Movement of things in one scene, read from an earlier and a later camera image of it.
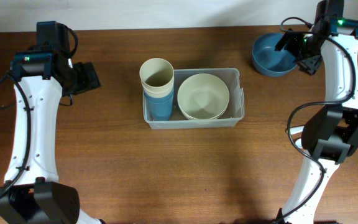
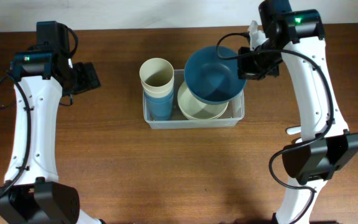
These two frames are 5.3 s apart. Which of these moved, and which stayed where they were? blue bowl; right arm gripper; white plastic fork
Moved: blue bowl; right arm gripper
Stayed: white plastic fork
